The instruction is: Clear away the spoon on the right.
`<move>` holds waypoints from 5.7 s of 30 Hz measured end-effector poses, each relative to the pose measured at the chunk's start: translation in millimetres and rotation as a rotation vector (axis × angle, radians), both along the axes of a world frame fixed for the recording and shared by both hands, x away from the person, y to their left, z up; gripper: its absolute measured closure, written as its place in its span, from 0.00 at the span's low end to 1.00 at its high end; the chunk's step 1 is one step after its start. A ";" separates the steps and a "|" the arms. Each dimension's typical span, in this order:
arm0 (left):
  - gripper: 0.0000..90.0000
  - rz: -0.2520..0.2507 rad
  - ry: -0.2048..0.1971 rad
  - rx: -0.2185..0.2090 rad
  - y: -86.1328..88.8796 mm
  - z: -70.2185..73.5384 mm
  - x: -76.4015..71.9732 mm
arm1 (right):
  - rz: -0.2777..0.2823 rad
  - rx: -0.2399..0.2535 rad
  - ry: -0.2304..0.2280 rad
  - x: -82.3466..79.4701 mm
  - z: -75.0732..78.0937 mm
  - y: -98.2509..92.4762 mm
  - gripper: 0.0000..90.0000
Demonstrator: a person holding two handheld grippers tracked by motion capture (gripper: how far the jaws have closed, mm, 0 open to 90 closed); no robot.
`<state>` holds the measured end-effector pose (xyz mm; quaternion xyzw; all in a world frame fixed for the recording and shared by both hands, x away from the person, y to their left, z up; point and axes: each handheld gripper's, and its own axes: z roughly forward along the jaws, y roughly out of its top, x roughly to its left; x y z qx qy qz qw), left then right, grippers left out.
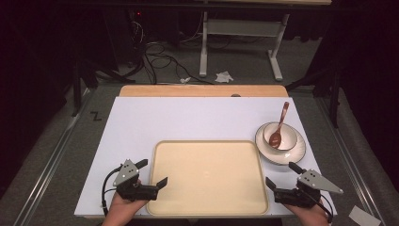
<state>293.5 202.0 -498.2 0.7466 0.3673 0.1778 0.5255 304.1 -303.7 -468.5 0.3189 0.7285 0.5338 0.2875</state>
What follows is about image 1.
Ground person's right hand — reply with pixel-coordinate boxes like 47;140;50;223
283;201;330;226

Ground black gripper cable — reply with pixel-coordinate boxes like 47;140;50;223
100;167;122;218
317;193;334;224

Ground flat white paper sheet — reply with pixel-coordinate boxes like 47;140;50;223
347;204;382;226

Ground white bowl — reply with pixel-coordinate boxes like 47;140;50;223
262;121;298;152

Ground black floor cables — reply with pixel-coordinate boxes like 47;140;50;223
125;18;215;86

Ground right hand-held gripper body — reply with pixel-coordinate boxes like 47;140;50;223
274;169;344;209

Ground person's left hand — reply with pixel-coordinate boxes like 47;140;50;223
102;180;149;226

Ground white table mat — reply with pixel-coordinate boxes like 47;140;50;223
73;96;339;218

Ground large crumpled white paper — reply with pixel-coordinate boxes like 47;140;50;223
215;71;235;84

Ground brown wooden spoon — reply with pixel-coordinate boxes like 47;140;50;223
268;101;291;150

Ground white ribbed plate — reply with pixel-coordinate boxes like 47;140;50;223
254;121;307;167

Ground white metal desk frame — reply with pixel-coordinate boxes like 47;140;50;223
199;10;292;83

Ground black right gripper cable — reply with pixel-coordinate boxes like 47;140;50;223
317;193;334;224

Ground aluminium floor rail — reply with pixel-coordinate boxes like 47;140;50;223
12;89;97;226
315;96;388;226

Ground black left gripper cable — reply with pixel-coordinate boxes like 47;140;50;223
100;167;122;218

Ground black metal stand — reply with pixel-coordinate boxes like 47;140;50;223
71;59;83;118
328;71;342;129

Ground beige plastic tray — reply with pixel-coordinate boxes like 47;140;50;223
146;139;270;218

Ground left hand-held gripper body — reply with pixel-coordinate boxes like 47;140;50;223
112;158;158;202

